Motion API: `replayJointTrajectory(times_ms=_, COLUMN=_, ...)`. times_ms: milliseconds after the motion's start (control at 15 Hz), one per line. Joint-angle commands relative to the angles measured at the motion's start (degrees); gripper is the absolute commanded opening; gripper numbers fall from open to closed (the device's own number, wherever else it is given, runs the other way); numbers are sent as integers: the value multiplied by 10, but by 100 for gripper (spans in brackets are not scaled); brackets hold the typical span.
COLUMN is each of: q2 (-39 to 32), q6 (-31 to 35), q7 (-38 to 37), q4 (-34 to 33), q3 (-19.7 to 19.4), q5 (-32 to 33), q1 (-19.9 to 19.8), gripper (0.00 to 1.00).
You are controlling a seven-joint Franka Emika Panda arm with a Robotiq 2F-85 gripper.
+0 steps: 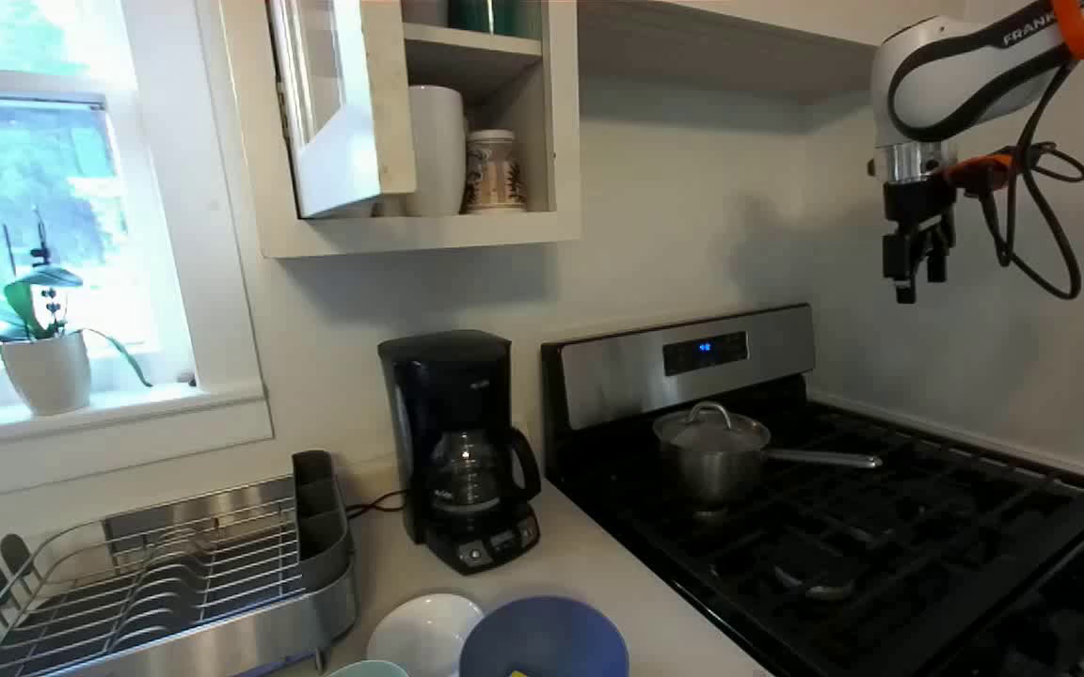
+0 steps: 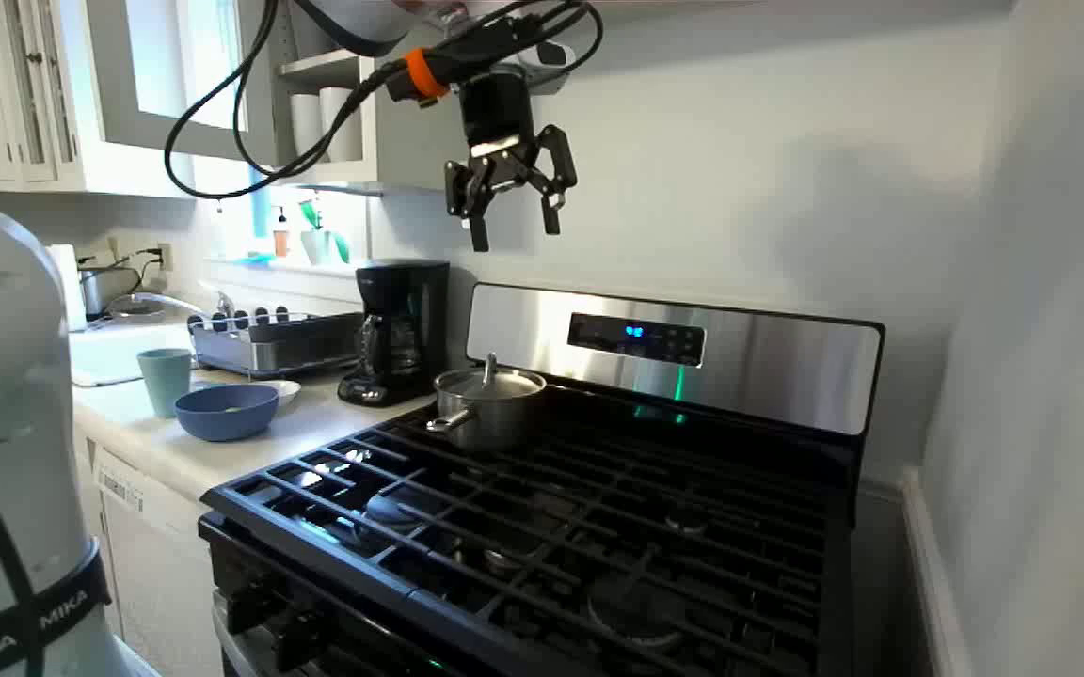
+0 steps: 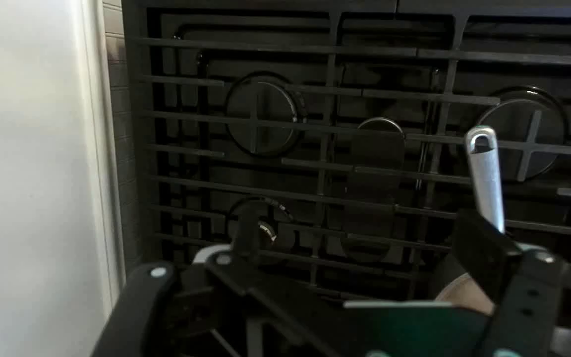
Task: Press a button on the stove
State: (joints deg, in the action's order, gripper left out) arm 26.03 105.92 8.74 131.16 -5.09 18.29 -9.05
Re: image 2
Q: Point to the white paper towel roll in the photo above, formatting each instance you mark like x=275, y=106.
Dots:
x=65, y=288

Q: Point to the white sink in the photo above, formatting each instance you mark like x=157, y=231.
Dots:
x=110, y=351

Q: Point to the grey window frame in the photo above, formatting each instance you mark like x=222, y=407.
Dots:
x=130, y=77

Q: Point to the blue bowl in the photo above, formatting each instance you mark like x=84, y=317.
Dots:
x=226, y=412

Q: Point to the white plate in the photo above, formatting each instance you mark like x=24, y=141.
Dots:
x=287, y=387

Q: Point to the toaster oven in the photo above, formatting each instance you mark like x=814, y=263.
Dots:
x=271, y=344

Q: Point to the white wall outlet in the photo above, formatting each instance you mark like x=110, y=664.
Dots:
x=157, y=258

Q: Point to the teal cup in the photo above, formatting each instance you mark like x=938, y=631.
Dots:
x=166, y=378

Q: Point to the black coffee maker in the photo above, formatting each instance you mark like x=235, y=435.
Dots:
x=405, y=313

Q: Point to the green dish brush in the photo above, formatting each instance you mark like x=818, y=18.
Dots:
x=310, y=210

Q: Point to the white glass door cabinet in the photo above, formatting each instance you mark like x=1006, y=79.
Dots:
x=17, y=86

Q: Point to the steel cooking pot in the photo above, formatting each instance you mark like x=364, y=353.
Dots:
x=103, y=288

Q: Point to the teal bottle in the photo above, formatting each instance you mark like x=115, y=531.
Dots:
x=262, y=219

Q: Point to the stainless steel gas stove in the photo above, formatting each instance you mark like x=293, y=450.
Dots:
x=753, y=357

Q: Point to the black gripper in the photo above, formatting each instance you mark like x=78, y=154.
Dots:
x=493, y=116

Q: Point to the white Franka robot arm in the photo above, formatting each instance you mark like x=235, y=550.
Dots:
x=0, y=378

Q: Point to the grey wall shelf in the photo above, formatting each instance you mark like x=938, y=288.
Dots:
x=396, y=144

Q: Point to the white lower cabinet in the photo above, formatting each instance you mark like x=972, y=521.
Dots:
x=159, y=564

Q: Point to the white holder cup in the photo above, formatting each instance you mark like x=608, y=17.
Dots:
x=314, y=247

